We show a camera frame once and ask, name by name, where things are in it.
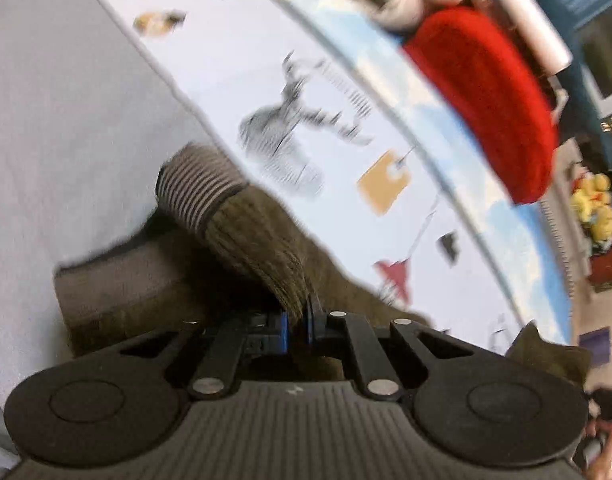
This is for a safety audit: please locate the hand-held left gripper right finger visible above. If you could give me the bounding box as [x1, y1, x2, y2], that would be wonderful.
[303, 292, 479, 402]

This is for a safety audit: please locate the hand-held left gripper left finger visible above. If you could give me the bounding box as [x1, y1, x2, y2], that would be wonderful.
[118, 310, 289, 402]

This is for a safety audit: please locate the olive brown knit sweater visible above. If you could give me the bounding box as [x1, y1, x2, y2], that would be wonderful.
[53, 142, 594, 386]

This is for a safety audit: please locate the person's right hand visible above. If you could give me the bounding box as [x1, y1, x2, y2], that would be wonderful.
[584, 419, 612, 480]

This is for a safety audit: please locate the purple box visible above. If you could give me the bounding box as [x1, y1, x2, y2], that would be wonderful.
[580, 327, 612, 357]

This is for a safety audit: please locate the yellow plush toy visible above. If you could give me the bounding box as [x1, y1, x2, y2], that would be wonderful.
[570, 172, 612, 257]

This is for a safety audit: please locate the printed blanket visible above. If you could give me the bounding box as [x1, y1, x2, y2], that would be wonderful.
[73, 0, 574, 346]

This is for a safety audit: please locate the red knitted sweater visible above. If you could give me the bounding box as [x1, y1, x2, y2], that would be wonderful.
[403, 7, 561, 206]

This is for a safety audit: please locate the white folded cloth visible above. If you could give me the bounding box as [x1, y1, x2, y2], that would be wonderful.
[478, 0, 574, 77]

